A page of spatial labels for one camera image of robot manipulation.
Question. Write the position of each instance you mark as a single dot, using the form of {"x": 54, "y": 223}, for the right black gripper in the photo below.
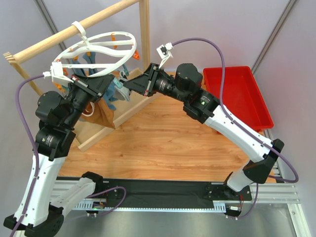
{"x": 151, "y": 79}

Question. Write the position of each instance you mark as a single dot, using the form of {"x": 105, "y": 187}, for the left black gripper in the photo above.
{"x": 87, "y": 86}

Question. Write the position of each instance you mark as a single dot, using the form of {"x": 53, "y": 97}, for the grey striped sock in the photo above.
{"x": 122, "y": 94}

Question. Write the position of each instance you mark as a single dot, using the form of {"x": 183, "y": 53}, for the white round clip hanger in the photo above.
{"x": 118, "y": 46}

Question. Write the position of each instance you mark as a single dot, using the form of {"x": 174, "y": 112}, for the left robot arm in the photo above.
{"x": 44, "y": 153}

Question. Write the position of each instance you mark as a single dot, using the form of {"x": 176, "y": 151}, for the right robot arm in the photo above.
{"x": 204, "y": 107}

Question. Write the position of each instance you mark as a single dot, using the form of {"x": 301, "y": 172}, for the brown sock with cream cuff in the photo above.
{"x": 99, "y": 113}

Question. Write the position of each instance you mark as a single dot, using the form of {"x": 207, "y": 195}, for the blue sock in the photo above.
{"x": 109, "y": 97}

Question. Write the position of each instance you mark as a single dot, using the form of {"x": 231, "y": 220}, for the red plastic tray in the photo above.
{"x": 242, "y": 96}

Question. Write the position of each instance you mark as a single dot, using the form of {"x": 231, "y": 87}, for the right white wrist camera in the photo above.
{"x": 164, "y": 52}

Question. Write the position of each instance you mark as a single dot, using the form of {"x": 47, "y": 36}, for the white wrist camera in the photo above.
{"x": 56, "y": 74}
{"x": 164, "y": 52}

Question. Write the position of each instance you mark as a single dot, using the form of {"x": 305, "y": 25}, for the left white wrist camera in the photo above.
{"x": 56, "y": 74}

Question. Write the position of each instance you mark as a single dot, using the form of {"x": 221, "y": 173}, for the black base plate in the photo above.
{"x": 166, "y": 194}

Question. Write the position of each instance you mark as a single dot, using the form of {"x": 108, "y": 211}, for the aluminium frame rail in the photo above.
{"x": 264, "y": 194}

